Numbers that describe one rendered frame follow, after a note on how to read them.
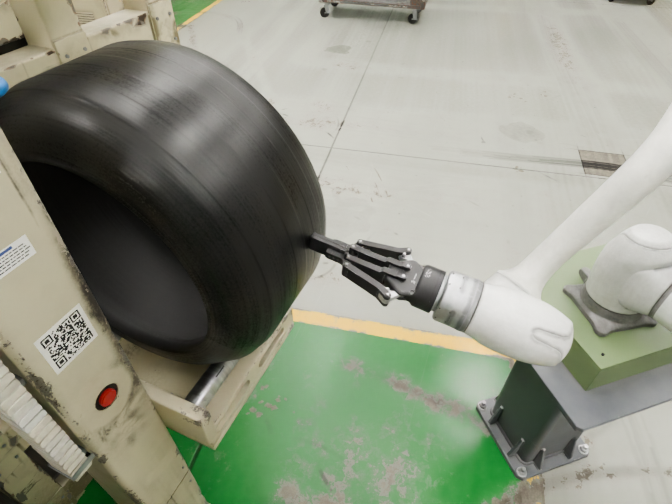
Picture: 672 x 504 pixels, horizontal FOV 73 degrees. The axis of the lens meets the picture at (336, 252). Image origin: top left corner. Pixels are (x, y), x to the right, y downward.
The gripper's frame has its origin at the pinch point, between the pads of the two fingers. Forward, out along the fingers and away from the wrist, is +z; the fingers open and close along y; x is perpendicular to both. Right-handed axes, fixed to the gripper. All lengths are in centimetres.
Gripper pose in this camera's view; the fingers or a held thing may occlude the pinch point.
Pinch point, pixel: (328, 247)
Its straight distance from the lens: 79.2
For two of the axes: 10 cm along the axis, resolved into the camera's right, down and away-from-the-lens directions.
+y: -4.0, 6.3, -6.7
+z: -9.1, -3.8, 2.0
